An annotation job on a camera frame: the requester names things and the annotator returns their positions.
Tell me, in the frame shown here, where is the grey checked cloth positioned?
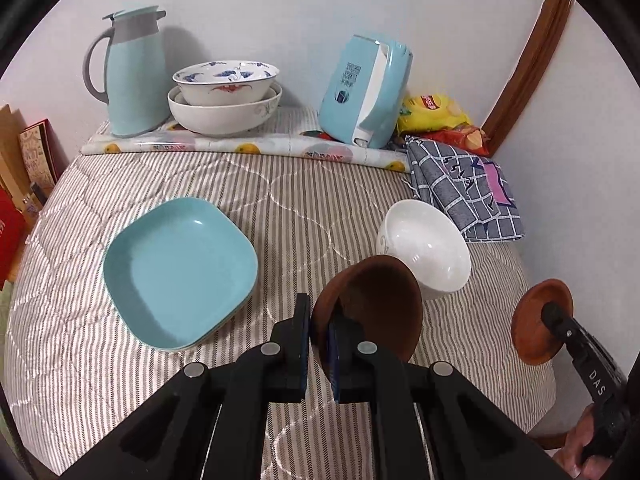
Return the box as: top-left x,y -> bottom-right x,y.
405,135 -> 526,245

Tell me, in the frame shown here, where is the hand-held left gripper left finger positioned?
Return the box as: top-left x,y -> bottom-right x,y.
60,292 -> 312,480

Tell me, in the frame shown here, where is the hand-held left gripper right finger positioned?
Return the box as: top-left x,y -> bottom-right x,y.
327,307 -> 573,480

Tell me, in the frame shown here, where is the large white serving bowl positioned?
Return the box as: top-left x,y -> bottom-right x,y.
167,82 -> 283,137

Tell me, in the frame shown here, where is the blue patterned porcelain bowl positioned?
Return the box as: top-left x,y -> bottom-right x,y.
172,60 -> 281,107

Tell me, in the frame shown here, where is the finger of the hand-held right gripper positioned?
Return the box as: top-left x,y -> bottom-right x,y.
541,301 -> 584,349

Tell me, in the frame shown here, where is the striped quilted table cover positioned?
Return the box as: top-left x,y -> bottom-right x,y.
0,147 -> 558,480

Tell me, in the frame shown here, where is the light blue thermos jug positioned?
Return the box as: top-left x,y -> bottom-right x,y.
83,6 -> 173,137

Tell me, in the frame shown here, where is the green square plate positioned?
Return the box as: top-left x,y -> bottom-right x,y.
145,290 -> 257,353

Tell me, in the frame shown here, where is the light blue tissue pack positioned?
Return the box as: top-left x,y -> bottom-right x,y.
318,35 -> 414,150

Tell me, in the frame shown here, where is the yellow chip bag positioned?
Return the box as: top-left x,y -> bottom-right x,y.
397,94 -> 473,133

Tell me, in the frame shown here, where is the red snack bag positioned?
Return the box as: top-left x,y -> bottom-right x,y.
425,126 -> 488,157

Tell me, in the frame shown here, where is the patterned brown box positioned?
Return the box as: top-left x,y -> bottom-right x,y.
19,119 -> 58,191

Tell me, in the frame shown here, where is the rolled fruit print sheet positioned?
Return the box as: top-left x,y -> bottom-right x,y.
80,121 -> 411,175

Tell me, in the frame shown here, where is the small brown bowl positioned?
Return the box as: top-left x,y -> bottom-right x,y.
511,279 -> 575,366
311,254 -> 424,376

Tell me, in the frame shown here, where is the blue square plate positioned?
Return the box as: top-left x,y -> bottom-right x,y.
102,197 -> 259,352

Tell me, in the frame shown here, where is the red paper bag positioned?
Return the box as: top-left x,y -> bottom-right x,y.
0,187 -> 28,286

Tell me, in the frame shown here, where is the person's right hand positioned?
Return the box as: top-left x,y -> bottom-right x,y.
552,402 -> 608,480

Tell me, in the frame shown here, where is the brown wooden door frame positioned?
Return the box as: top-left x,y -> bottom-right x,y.
480,0 -> 575,158

